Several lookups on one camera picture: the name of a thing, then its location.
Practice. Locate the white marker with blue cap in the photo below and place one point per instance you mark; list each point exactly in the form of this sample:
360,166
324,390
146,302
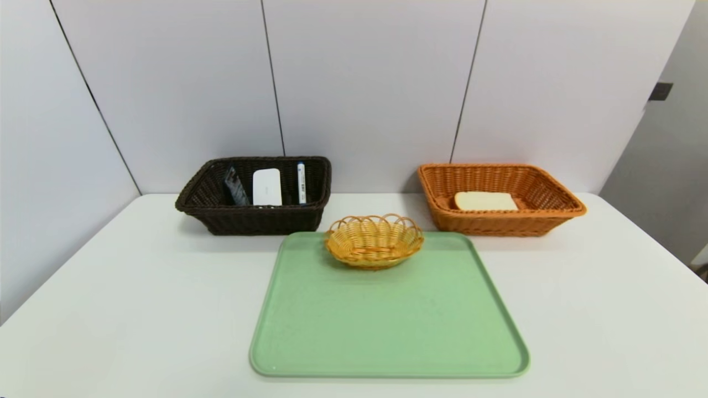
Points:
301,182

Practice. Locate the white pencil case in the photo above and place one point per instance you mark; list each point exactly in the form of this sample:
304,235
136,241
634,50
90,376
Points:
267,187

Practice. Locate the black cosmetic tube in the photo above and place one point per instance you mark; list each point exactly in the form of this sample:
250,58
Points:
237,188

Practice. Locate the white bread slice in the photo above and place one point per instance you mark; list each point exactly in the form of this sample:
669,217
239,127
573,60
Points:
485,200

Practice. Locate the small yellow scalloped basket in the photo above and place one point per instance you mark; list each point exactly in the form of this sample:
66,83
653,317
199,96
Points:
376,243

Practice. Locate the dark brown wicker basket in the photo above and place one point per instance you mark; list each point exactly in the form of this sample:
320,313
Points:
249,221

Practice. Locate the orange wicker basket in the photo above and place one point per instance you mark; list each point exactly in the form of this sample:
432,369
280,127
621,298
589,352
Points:
498,224

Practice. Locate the light green plastic tray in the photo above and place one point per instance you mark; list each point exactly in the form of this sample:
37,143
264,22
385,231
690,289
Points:
387,320

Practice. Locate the dark grey wall fixture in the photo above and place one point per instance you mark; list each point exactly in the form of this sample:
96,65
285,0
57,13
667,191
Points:
661,91

